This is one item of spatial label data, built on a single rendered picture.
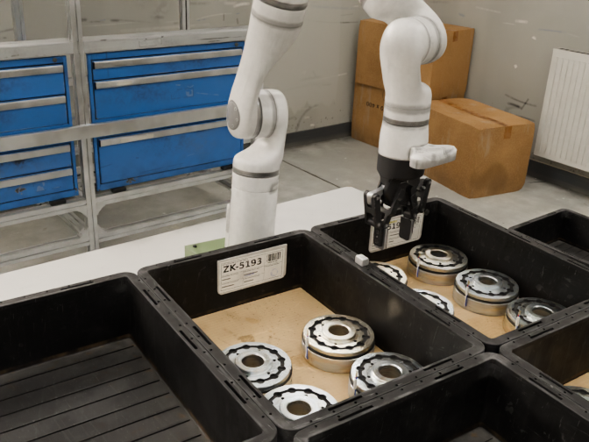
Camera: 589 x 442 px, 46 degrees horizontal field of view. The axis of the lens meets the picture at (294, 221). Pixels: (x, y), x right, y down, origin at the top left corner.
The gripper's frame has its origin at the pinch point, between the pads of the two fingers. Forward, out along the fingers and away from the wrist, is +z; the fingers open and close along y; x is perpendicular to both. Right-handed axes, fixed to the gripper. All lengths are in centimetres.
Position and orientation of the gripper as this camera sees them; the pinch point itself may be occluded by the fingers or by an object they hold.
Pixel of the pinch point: (393, 234)
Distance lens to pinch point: 114.8
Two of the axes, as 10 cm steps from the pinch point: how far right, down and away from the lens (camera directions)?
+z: -0.4, 9.1, 4.0
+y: -7.6, 2.3, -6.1
